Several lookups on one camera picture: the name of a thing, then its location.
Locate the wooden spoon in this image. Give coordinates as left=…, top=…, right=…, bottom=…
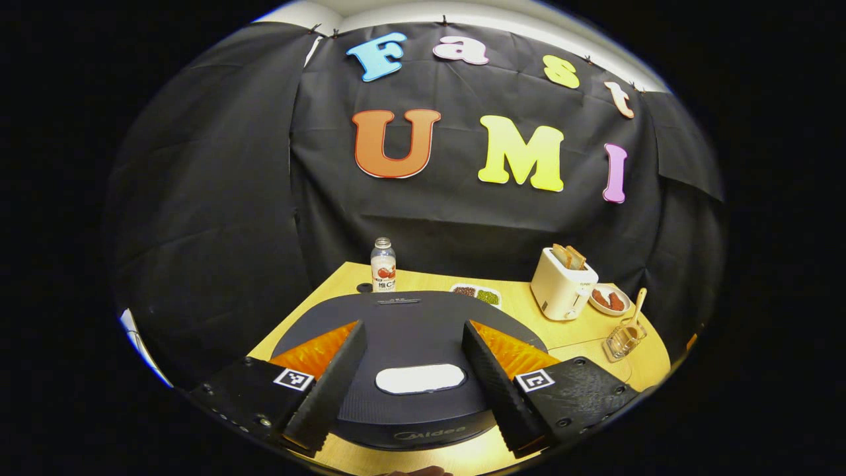
left=625, top=287, right=648, bottom=335

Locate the grey rice cooker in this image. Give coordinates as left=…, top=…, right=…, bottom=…
left=271, top=290, right=549, bottom=452

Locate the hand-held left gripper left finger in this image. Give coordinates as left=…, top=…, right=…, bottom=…
left=188, top=321, right=368, bottom=457

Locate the white toaster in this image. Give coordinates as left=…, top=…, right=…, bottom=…
left=530, top=246, right=599, bottom=322

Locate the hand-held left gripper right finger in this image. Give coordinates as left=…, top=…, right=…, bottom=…
left=461, top=320, right=640, bottom=460

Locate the wire chopstick holder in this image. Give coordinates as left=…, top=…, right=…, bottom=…
left=605, top=319, right=648, bottom=362

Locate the white round plate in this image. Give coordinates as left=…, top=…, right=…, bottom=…
left=588, top=283, right=632, bottom=317

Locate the white divided dish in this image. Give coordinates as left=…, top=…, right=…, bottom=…
left=450, top=283, right=502, bottom=309

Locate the small clear bottle red label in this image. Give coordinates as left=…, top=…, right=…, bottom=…
left=370, top=237, right=397, bottom=293

